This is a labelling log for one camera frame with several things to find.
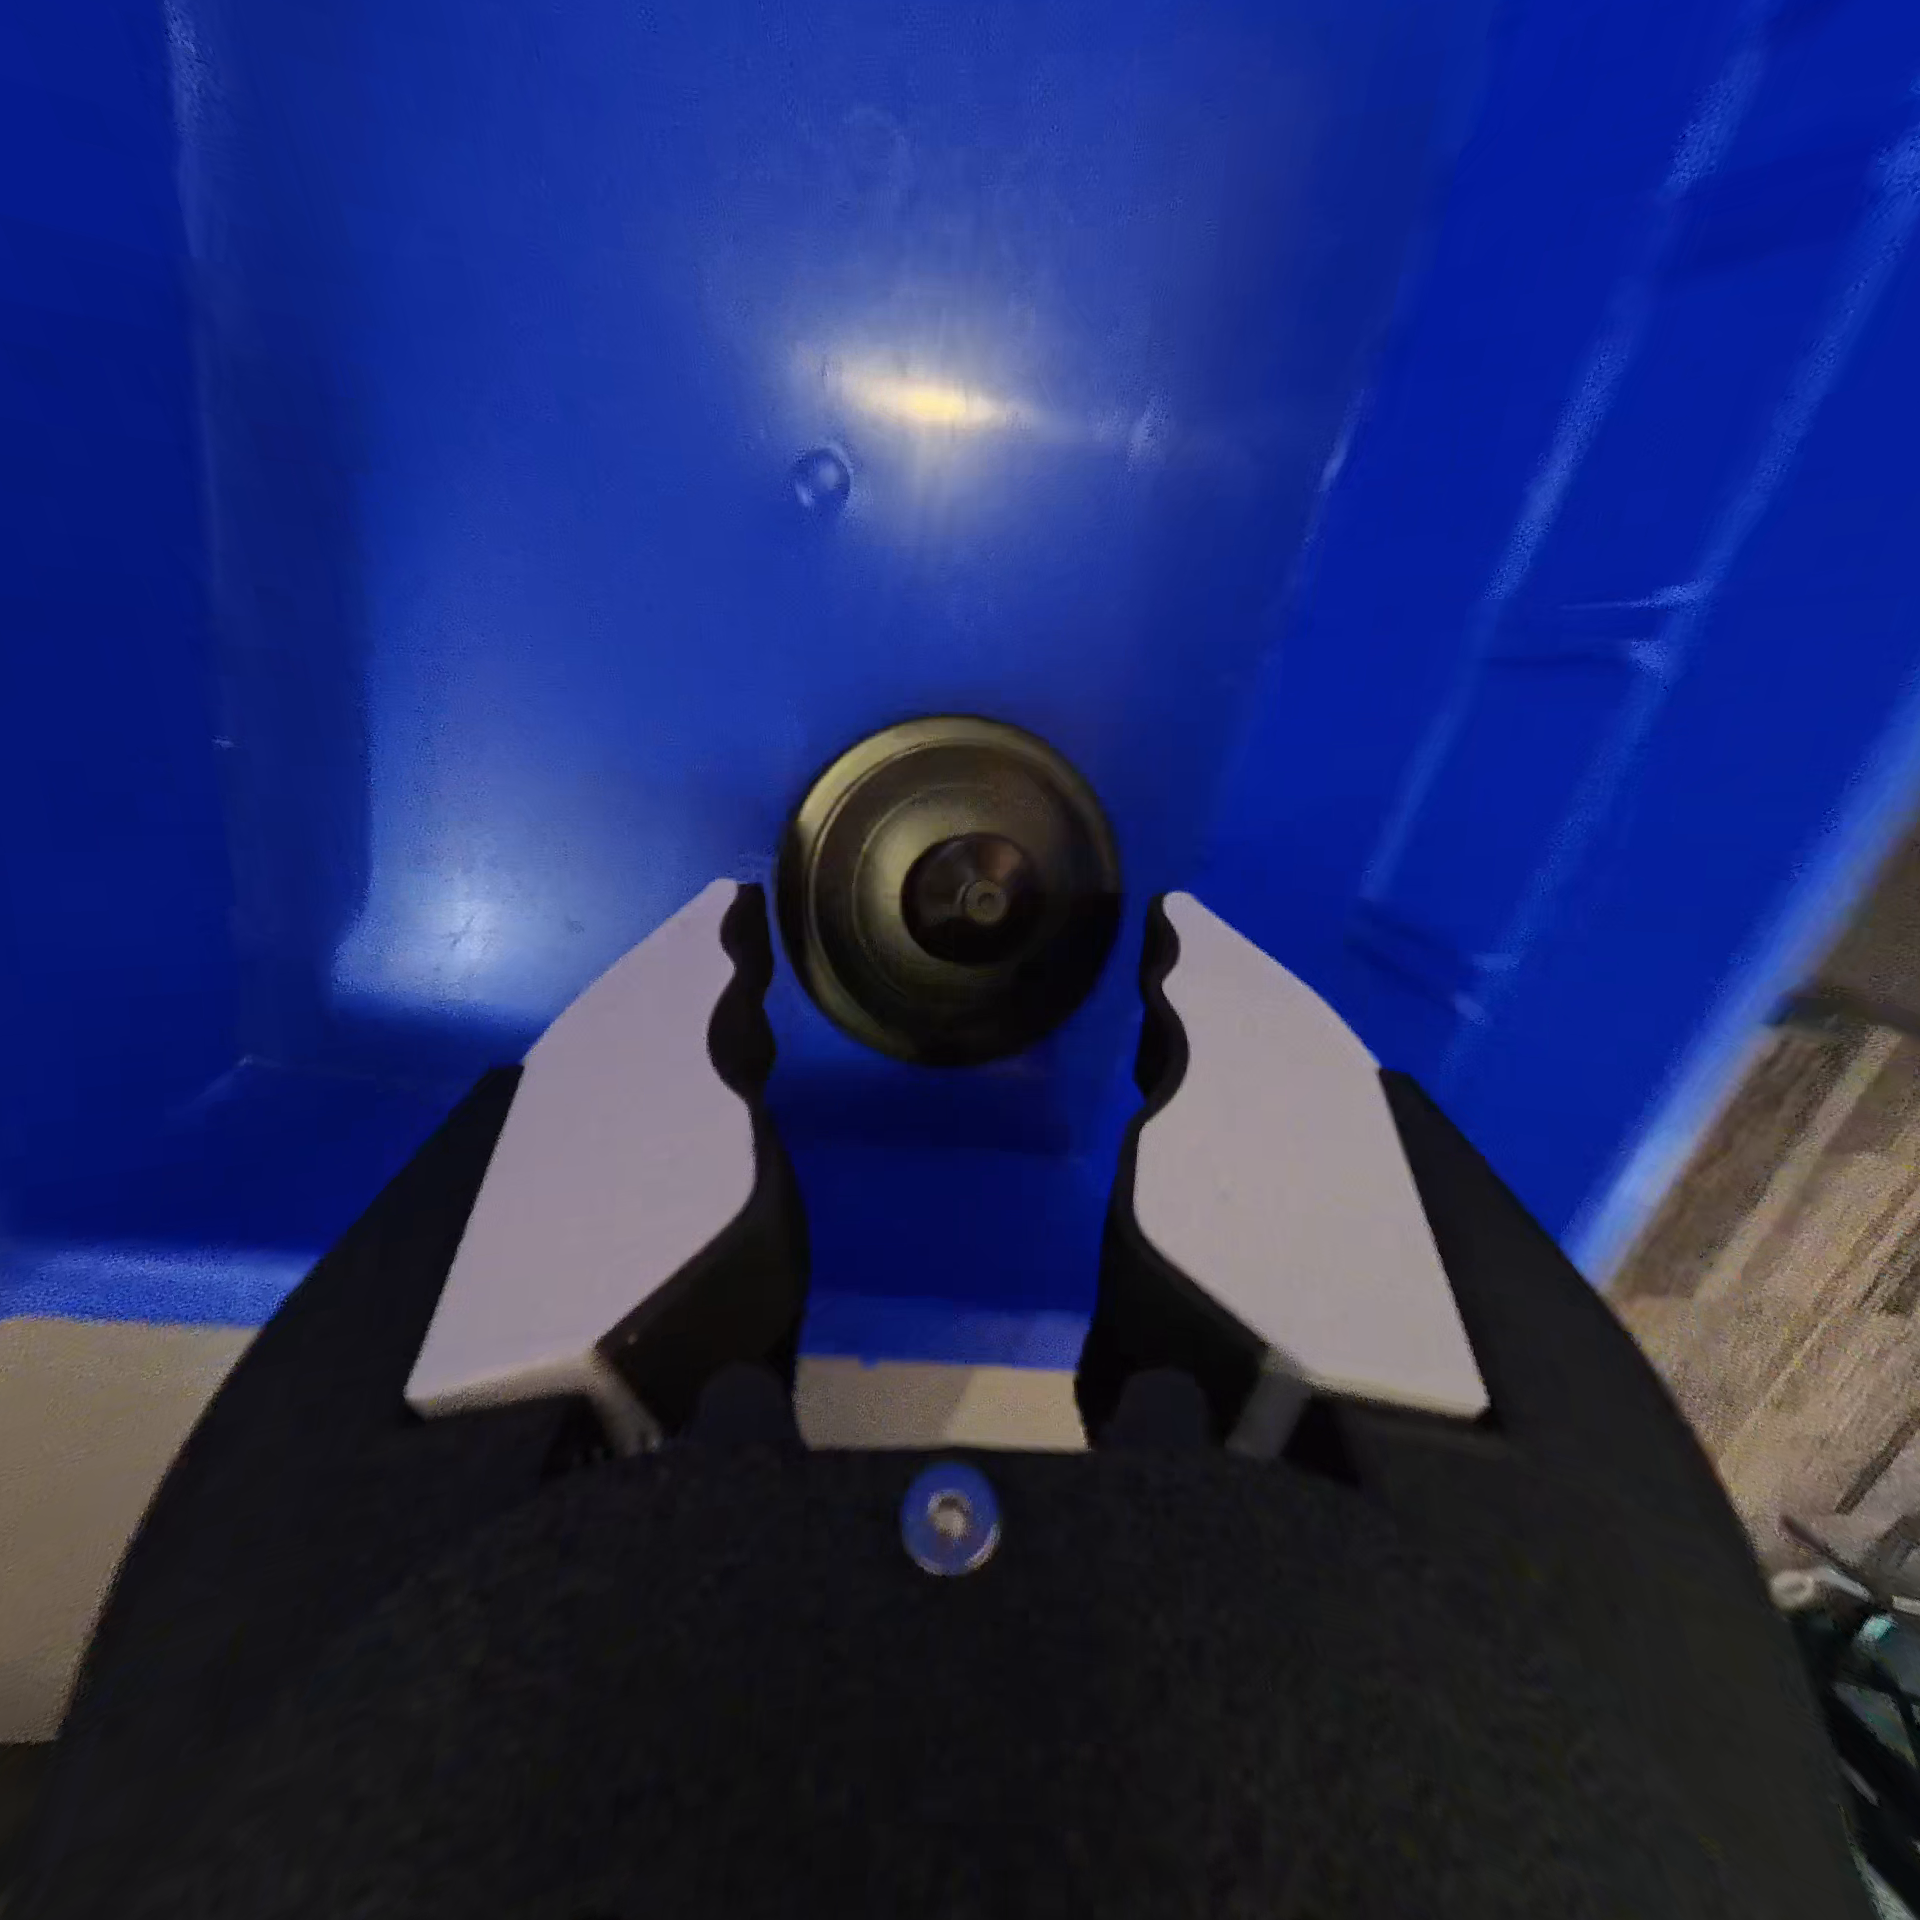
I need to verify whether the black bottle lid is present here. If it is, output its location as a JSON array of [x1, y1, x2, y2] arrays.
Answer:
[[777, 716, 1130, 1072]]

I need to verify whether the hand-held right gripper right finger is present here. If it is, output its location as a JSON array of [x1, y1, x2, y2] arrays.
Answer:
[[1075, 891, 1492, 1459]]

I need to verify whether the blue plastic bin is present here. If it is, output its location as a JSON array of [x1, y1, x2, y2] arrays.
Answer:
[[0, 0, 1920, 1371]]

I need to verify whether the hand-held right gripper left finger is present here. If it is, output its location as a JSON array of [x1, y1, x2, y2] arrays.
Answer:
[[406, 879, 813, 1449]]

